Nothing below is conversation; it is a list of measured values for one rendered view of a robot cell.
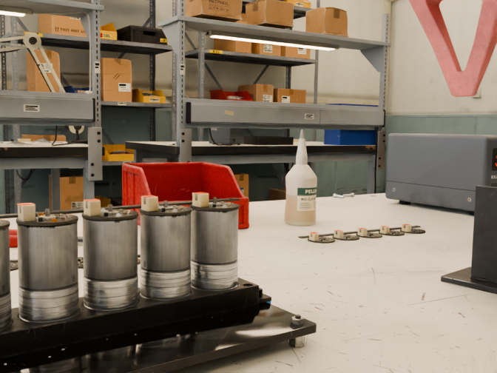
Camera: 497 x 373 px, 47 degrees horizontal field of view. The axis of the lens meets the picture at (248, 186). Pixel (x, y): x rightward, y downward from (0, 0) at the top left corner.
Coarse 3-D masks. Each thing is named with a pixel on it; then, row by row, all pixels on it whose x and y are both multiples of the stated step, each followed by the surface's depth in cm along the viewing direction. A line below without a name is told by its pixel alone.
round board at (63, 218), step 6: (36, 216) 25; (60, 216) 25; (66, 216) 25; (72, 216) 25; (18, 222) 23; (24, 222) 23; (30, 222) 23; (36, 222) 23; (42, 222) 23; (48, 222) 23; (54, 222) 23; (60, 222) 23; (66, 222) 24; (72, 222) 24
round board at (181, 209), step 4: (140, 208) 28; (160, 208) 27; (164, 208) 27; (176, 208) 28; (180, 208) 27; (184, 208) 28; (188, 208) 28; (144, 212) 27; (148, 212) 26; (152, 212) 26; (156, 212) 26; (160, 212) 26; (164, 212) 26; (168, 212) 26; (172, 212) 26; (176, 212) 26; (180, 212) 27; (184, 212) 27; (188, 212) 27
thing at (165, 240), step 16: (144, 224) 27; (160, 224) 26; (176, 224) 27; (144, 240) 27; (160, 240) 26; (176, 240) 27; (144, 256) 27; (160, 256) 27; (176, 256) 27; (144, 272) 27; (160, 272) 27; (176, 272) 27; (144, 288) 27; (160, 288) 27; (176, 288) 27
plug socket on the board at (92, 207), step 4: (84, 200) 25; (88, 200) 25; (92, 200) 25; (96, 200) 25; (100, 200) 25; (84, 204) 25; (88, 204) 25; (92, 204) 25; (96, 204) 25; (100, 204) 25; (84, 208) 25; (88, 208) 25; (92, 208) 25; (96, 208) 25; (100, 208) 25; (84, 212) 25; (88, 212) 25; (92, 212) 25; (96, 212) 25; (100, 212) 25
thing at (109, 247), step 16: (96, 224) 25; (112, 224) 25; (128, 224) 25; (96, 240) 25; (112, 240) 25; (128, 240) 25; (96, 256) 25; (112, 256) 25; (128, 256) 25; (96, 272) 25; (112, 272) 25; (128, 272) 25; (96, 288) 25; (112, 288) 25; (128, 288) 25; (96, 304) 25; (112, 304) 25; (128, 304) 26
